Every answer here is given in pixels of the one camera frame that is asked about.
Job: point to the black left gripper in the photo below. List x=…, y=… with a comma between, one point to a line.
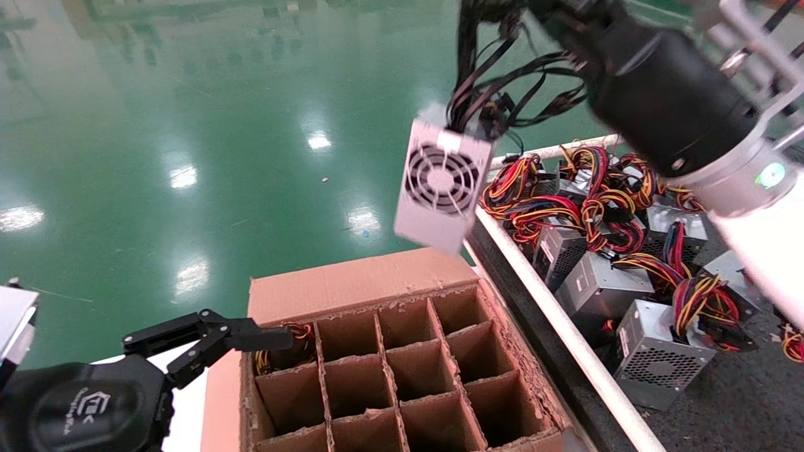
x=75, y=408

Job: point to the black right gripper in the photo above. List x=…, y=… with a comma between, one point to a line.
x=666, y=94

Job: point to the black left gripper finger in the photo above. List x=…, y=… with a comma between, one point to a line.
x=257, y=336

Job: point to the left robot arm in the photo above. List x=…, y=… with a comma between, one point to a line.
x=16, y=320

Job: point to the cardboard box with dividers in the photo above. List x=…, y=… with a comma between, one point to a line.
x=358, y=282

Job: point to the silver power supply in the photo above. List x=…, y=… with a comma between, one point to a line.
x=728, y=271
x=681, y=198

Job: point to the dark grey vented power supply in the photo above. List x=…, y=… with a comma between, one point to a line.
x=559, y=257

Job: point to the grey flat power supply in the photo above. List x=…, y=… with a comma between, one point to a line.
x=597, y=292

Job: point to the silver power supply mesh side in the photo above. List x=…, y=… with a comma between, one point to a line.
x=653, y=370

